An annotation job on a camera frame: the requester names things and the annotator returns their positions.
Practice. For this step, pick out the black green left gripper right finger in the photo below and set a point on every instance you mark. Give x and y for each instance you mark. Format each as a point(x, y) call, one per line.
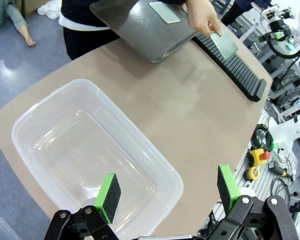
point(227, 187)

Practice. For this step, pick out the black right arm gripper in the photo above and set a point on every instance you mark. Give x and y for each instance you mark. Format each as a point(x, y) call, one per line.
point(280, 27)

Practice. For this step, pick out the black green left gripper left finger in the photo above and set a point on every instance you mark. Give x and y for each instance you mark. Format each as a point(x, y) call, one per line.
point(109, 197)

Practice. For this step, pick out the green PCB board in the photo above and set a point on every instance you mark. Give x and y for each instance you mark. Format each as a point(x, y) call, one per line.
point(226, 46)

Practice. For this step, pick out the glass plate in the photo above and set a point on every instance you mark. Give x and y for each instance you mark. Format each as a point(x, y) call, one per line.
point(165, 12)

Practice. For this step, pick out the grey metal tray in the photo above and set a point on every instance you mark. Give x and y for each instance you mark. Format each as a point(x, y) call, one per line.
point(140, 35)

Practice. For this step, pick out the person's left hand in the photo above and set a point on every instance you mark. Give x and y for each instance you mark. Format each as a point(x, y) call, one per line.
point(202, 17)

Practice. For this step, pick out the background person hand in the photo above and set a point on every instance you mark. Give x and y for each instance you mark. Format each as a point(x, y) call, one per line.
point(28, 37)

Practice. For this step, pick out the yellow tape measure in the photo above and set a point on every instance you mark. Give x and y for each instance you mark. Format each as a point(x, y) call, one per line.
point(252, 173)

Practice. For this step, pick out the person in dark blue clothes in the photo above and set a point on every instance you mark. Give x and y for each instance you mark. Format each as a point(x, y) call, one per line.
point(242, 8)

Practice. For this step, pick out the yellow emergency stop button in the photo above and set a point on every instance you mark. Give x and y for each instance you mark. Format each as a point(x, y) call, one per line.
point(258, 156)

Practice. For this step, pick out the clear plastic storage box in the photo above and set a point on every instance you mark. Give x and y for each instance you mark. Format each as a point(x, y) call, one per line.
point(90, 155)

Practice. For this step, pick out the black yellow handheld tool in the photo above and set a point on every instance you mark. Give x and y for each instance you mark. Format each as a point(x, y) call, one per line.
point(280, 170)

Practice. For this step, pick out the black slotted PCB rack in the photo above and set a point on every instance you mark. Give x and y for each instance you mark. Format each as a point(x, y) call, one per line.
point(242, 70)

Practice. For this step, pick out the small clear plastic container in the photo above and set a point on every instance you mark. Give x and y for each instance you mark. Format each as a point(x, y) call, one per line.
point(1, 230)

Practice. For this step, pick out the person torso in black clothes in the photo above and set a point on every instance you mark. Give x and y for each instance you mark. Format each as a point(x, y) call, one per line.
point(85, 30)

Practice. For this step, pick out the white crumpled cloth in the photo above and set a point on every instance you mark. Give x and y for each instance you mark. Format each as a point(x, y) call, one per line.
point(48, 10)

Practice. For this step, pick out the brown cardboard box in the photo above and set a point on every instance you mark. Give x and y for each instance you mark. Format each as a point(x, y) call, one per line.
point(30, 6)

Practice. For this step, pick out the grey sleeved background arm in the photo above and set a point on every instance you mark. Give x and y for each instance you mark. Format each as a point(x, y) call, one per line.
point(10, 15)

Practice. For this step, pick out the aluminium profile frame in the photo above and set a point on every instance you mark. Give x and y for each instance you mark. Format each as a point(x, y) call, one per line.
point(287, 85)

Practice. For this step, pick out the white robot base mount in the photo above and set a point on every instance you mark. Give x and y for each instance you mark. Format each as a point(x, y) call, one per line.
point(290, 130)

